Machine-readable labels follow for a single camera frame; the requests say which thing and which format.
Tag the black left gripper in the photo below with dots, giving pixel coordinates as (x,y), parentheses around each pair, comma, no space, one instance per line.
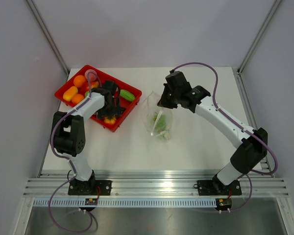
(115,111)

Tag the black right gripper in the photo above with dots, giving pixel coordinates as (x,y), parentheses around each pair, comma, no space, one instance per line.
(163,102)

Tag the green bitter gourd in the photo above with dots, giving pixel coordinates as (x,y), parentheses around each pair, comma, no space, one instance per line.
(127,95)

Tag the orange bell pepper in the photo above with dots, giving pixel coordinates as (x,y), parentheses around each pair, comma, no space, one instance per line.
(111,120)

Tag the clear zip top bag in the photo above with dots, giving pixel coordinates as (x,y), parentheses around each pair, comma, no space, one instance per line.
(148,108)

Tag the green grape bunch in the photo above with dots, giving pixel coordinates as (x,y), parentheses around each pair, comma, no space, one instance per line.
(159,122)

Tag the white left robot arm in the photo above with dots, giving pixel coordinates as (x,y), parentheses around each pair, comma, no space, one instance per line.
(68,136)

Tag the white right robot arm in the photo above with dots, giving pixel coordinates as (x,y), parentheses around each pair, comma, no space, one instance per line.
(248,142)

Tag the pink peach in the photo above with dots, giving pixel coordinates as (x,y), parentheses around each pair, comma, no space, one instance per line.
(91,75)

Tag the orange fruit upper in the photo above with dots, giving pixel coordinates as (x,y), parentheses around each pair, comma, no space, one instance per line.
(79,81)

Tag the orange fruit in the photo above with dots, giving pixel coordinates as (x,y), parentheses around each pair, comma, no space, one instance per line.
(77,98)
(79,81)

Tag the red plastic tray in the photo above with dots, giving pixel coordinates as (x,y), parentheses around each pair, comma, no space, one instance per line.
(97,99)

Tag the orange fruit lower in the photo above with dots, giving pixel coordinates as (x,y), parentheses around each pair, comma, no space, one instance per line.
(77,98)

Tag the yellow orange mango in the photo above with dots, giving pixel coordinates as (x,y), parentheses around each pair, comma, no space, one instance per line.
(70,93)

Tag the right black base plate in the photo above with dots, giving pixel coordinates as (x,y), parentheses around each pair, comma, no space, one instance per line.
(214,188)

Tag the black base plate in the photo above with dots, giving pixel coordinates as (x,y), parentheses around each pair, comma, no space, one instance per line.
(214,188)
(85,188)

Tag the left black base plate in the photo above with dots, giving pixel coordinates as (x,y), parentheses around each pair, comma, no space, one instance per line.
(85,188)

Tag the right aluminium corner post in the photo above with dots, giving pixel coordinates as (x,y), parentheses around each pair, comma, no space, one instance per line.
(259,35)

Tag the aluminium corner post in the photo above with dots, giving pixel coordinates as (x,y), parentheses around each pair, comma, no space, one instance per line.
(259,35)
(43,27)

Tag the aluminium rail frame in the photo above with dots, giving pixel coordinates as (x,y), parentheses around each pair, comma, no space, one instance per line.
(140,166)

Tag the left aluminium corner post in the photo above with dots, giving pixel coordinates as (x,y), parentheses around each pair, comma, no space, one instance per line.
(43,27)

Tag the white slotted cable duct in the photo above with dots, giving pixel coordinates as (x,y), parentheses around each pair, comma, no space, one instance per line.
(128,202)

